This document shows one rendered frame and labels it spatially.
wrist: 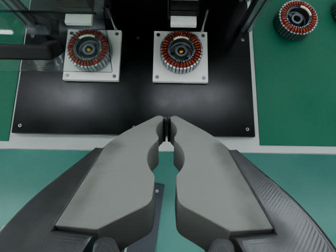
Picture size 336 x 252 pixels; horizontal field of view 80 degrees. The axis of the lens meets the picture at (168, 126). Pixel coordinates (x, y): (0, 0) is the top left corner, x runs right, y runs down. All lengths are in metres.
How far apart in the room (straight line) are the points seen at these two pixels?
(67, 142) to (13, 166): 1.02
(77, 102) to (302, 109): 0.62
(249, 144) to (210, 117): 0.13
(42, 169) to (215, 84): 1.22
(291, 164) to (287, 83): 0.91
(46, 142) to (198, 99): 0.43
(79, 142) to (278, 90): 0.58
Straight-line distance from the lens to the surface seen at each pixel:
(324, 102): 0.72
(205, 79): 0.57
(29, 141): 0.66
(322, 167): 1.63
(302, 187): 1.56
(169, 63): 0.54
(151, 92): 0.56
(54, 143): 0.63
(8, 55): 0.34
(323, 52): 0.78
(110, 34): 0.64
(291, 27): 0.72
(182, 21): 0.52
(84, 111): 0.59
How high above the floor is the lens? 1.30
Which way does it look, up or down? 80 degrees down
